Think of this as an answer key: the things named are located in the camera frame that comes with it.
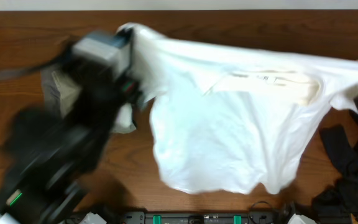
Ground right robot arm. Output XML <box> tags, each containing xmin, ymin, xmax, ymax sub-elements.
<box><xmin>287</xmin><ymin>213</ymin><xmax>317</xmax><ymax>224</ymax></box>

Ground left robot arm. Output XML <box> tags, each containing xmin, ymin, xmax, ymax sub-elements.
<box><xmin>0</xmin><ymin>28</ymin><xmax>142</xmax><ymax>223</ymax></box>

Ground black mounting rail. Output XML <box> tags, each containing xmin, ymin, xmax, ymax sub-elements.
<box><xmin>63</xmin><ymin>210</ymin><xmax>291</xmax><ymax>224</ymax></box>

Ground black garment pile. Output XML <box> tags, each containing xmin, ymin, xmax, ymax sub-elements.
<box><xmin>311</xmin><ymin>96</ymin><xmax>358</xmax><ymax>223</ymax></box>

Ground khaki folded shorts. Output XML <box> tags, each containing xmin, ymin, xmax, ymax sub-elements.
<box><xmin>50</xmin><ymin>70</ymin><xmax>137</xmax><ymax>134</ymax></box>

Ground white t-shirt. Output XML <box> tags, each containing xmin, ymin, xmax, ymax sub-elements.
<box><xmin>122</xmin><ymin>23</ymin><xmax>358</xmax><ymax>194</ymax></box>

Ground grey folded garment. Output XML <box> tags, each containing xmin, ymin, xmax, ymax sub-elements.
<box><xmin>40</xmin><ymin>67</ymin><xmax>61</xmax><ymax>116</ymax></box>

